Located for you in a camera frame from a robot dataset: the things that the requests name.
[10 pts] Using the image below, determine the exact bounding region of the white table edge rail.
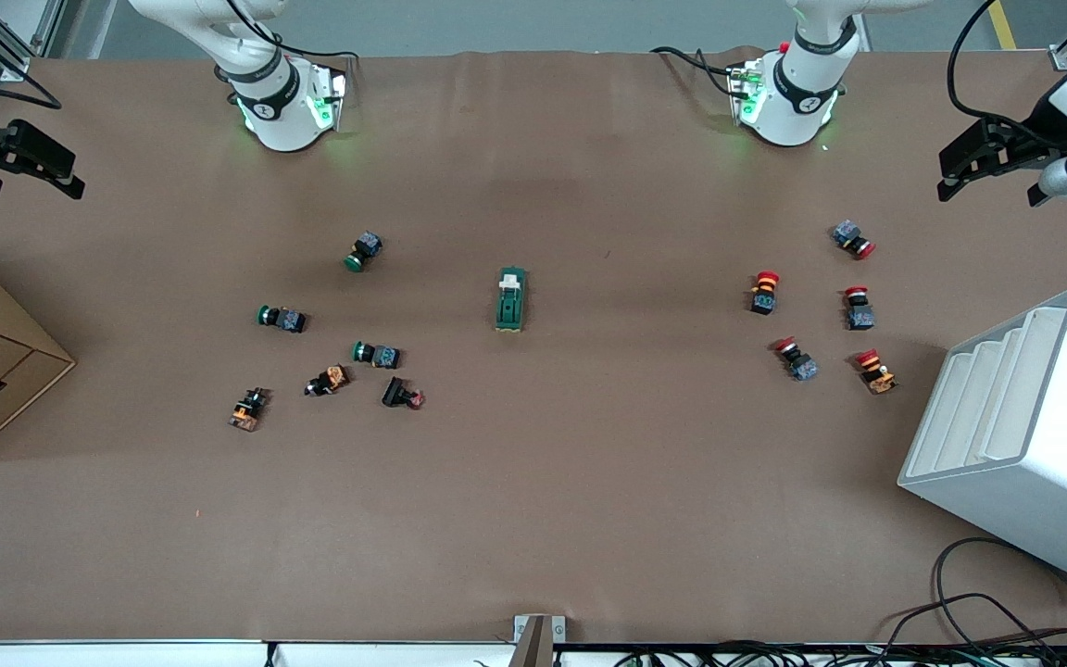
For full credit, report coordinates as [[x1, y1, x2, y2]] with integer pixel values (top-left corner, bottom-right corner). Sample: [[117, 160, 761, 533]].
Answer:
[[0, 639, 516, 667]]

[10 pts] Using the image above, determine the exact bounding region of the black square pushbutton red block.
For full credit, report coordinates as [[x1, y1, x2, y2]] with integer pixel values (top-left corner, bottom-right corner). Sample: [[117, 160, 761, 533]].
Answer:
[[382, 376, 425, 410]]

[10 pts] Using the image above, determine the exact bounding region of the red mushroom button grey block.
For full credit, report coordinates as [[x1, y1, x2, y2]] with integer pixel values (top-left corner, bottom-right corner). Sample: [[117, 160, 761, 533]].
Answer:
[[844, 286, 875, 332], [832, 220, 877, 260], [772, 337, 820, 383]]

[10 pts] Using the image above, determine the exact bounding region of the black looped cable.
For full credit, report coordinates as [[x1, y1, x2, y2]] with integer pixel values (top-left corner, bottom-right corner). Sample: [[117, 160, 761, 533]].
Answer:
[[876, 537, 1067, 649]]

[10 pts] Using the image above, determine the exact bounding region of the aluminium profile post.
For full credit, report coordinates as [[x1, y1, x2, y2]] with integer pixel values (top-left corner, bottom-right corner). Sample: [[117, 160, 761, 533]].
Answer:
[[513, 614, 567, 667]]

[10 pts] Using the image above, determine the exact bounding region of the black cable bundle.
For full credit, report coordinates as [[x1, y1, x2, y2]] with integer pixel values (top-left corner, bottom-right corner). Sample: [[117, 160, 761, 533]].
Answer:
[[580, 639, 1067, 667]]

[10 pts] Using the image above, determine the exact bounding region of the white slotted rack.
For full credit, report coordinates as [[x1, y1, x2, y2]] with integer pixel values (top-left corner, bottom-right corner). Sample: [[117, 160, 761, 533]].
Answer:
[[898, 286, 1067, 597]]

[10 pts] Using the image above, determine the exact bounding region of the green pushbutton blue-grey block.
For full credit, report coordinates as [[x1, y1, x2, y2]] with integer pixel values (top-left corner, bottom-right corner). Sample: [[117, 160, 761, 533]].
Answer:
[[352, 341, 402, 370], [344, 232, 383, 273], [257, 304, 308, 334]]

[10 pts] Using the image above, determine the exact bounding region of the black pushbutton orange block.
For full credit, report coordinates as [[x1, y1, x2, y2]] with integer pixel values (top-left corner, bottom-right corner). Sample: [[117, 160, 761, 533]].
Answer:
[[229, 387, 270, 433], [305, 365, 350, 397]]

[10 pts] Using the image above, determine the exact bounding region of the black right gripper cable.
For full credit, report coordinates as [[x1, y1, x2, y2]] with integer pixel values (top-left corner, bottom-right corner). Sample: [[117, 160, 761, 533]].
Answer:
[[0, 79, 64, 110]]

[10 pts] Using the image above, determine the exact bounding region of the red mushroom button orange block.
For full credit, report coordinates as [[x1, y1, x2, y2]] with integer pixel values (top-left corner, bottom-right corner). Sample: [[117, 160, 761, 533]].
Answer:
[[749, 271, 782, 316], [854, 349, 898, 396]]

